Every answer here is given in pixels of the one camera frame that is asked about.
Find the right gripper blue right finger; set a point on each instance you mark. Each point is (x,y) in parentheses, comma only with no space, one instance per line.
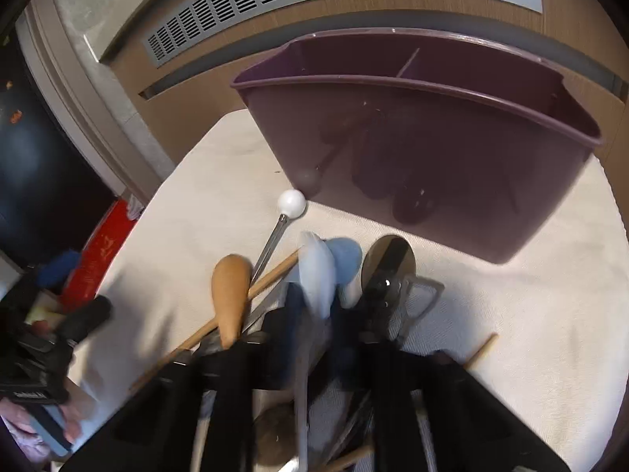
(369,362)

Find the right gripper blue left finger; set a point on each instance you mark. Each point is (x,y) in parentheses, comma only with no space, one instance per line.
(275,362)

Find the black metal peeler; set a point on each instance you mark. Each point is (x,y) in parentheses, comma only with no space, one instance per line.
(392,428)

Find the wooden chopstick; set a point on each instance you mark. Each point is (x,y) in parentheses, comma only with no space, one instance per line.
(188,344)
(366,450)

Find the wooden spoon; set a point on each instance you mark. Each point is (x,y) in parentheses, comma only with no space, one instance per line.
(230,282)

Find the dark metal spoon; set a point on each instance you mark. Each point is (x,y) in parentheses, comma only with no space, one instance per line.
(389,260)

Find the white ball handle metal spoon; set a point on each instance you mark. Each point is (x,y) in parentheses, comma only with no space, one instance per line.
(292,204)

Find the grey blue plastic spoon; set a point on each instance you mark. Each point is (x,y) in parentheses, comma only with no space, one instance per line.
(347,254)

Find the person's left hand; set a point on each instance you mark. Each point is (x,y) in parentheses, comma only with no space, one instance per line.
(40,433)

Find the white table cloth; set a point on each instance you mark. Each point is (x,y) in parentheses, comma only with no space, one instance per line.
(559,308)

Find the dark purple utensil caddy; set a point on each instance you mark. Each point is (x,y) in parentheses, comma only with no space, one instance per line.
(462,142)

